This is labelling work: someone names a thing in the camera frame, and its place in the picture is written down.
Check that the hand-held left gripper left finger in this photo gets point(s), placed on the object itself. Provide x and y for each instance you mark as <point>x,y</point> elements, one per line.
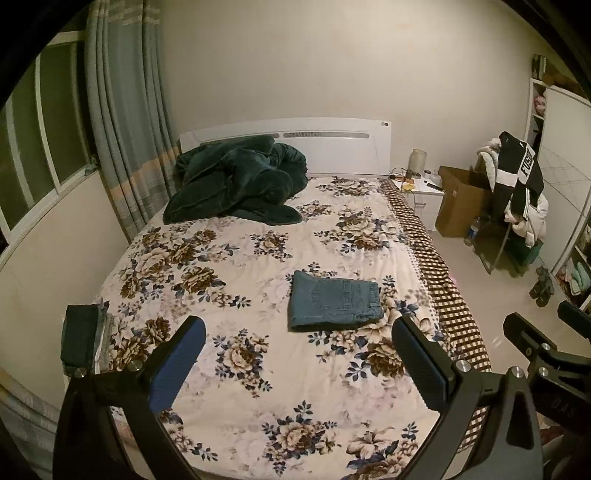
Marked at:
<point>178,364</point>

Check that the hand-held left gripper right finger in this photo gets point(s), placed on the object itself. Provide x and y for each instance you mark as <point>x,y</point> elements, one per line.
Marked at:
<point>418,364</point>

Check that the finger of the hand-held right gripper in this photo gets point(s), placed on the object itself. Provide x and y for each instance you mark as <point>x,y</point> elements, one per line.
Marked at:
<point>572,314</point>
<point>524,331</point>

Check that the blue denim pants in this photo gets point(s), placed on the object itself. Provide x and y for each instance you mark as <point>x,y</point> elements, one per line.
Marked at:
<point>332,300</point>

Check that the pair of dark slippers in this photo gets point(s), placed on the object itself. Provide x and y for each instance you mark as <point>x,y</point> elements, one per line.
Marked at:
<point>542,286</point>

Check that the brown checkered bed sheet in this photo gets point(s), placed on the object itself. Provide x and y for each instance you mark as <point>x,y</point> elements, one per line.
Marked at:
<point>443,295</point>

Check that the green storage box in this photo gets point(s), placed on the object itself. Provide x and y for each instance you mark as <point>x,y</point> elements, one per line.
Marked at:
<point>524,253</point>

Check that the metal-framed chair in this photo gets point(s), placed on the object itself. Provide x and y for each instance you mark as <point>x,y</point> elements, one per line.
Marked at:
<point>501,249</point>

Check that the white puffy jacket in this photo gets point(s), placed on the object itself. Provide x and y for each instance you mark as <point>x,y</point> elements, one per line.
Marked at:
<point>531,221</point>

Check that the stack of folded dark clothes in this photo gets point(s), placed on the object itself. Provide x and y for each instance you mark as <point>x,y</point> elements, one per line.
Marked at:
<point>78,337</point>

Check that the plastic water bottle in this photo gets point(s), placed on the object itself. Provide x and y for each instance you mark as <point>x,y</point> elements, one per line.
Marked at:
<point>471,230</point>

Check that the floral bed sheet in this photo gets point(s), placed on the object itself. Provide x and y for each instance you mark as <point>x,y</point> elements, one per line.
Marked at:
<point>231,258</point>

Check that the brown cardboard box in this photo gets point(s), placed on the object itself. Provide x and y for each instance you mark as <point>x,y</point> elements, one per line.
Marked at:
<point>461,203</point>

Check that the white nightstand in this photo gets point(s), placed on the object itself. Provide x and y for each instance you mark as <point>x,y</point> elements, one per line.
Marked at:
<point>427,207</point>

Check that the black and white jacket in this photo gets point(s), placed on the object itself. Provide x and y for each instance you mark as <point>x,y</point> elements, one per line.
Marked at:
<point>512,166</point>

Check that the white wardrobe shelf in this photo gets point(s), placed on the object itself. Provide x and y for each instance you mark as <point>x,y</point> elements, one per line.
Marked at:
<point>563,152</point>

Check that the striped plaid curtain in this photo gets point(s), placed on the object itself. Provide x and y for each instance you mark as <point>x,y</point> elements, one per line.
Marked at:
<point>23,415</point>

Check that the dark green blanket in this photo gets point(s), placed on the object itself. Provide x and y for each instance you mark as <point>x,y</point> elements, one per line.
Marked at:
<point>231,184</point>

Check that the cream table lamp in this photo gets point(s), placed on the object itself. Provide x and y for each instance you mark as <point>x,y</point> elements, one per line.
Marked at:
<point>419,162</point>

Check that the white bed headboard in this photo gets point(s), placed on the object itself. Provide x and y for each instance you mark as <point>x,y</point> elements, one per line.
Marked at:
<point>341,152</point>

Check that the grey-green pleated curtain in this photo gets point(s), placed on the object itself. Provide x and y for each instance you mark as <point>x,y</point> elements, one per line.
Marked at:
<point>124,115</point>

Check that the white-framed window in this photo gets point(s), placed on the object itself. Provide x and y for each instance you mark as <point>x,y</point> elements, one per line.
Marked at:
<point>46,138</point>

